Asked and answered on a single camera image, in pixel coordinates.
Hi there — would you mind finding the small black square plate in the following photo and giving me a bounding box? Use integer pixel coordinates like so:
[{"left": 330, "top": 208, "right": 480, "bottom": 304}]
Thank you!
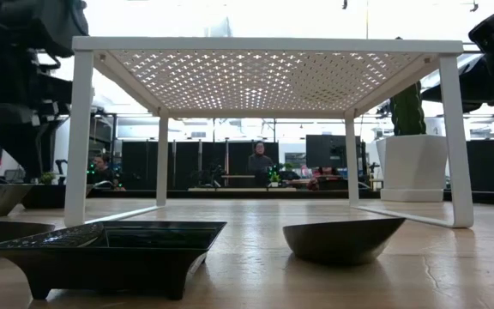
[{"left": 0, "top": 220, "right": 228, "bottom": 300}]

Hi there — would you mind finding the seated person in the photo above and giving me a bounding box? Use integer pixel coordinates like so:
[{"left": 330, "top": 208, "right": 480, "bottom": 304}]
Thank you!
[{"left": 87, "top": 153, "right": 126, "bottom": 192}]

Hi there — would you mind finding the black aluminium table frame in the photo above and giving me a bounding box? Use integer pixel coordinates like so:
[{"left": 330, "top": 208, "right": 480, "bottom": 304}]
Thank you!
[{"left": 86, "top": 188, "right": 494, "bottom": 207}]

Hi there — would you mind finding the standing person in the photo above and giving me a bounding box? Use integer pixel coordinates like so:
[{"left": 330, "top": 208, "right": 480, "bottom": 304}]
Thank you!
[{"left": 246, "top": 140, "right": 276, "bottom": 189}]

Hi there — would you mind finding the black partition wall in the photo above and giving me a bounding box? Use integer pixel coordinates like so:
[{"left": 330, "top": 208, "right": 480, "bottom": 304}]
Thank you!
[
  {"left": 465, "top": 139, "right": 494, "bottom": 192},
  {"left": 120, "top": 140, "right": 280, "bottom": 190}
]

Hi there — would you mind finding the green cactus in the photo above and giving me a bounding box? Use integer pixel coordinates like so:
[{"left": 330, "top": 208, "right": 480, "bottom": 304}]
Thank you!
[{"left": 389, "top": 80, "right": 427, "bottom": 137}]

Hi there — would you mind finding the white hexagonal plant pot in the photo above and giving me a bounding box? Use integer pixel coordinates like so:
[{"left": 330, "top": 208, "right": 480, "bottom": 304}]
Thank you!
[{"left": 375, "top": 134, "right": 449, "bottom": 203}]

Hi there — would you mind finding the white perforated metal shelf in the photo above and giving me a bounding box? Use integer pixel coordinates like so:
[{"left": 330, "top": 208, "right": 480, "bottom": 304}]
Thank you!
[{"left": 63, "top": 35, "right": 475, "bottom": 229}]

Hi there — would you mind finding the black monitor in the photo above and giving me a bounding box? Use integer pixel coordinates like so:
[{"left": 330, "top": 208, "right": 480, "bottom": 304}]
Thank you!
[{"left": 305, "top": 134, "right": 362, "bottom": 169}]

